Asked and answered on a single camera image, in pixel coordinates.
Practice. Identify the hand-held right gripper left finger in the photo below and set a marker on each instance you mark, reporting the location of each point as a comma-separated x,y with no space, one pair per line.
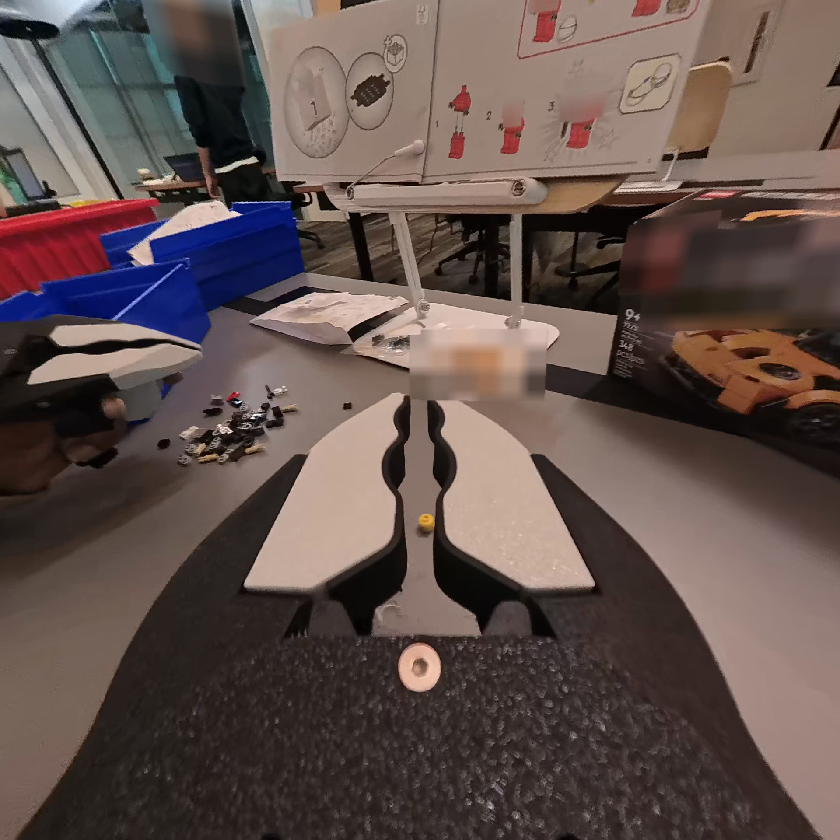
328,518

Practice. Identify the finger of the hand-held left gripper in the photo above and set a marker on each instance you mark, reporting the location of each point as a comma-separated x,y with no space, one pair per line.
131,367
124,334

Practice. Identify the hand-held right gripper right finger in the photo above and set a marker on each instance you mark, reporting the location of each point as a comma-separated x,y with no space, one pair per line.
512,518

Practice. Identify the blue plastic bin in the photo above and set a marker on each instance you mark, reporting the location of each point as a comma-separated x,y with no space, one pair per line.
249,256
164,308

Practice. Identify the pile of small toy bricks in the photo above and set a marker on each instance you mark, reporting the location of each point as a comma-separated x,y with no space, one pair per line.
229,430

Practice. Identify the grey desk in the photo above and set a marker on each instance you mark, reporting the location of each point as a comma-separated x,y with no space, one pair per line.
656,525

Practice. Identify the person's left hand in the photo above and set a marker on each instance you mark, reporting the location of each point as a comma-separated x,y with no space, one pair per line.
26,459

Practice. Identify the red plastic bin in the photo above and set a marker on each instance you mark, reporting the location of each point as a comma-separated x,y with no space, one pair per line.
59,249

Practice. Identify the white printed paper bag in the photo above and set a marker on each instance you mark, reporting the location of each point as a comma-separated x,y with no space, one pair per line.
302,321
190,223

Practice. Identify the wooden top table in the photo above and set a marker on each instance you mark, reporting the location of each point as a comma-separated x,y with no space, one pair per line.
170,186

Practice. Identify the clear bag of small parts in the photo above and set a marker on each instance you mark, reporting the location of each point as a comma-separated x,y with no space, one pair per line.
387,344

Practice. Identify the black office chair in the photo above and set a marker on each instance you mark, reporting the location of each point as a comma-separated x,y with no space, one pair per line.
584,262
476,229

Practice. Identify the black toy car box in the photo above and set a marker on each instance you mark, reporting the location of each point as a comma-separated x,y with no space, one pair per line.
754,380

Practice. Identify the white and wood book stand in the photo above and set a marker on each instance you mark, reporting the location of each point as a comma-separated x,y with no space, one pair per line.
446,192

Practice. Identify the toy instruction booklet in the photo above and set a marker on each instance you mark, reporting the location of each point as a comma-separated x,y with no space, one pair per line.
492,151

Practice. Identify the framed wall picture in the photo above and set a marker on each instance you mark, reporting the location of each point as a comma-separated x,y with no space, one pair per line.
758,39

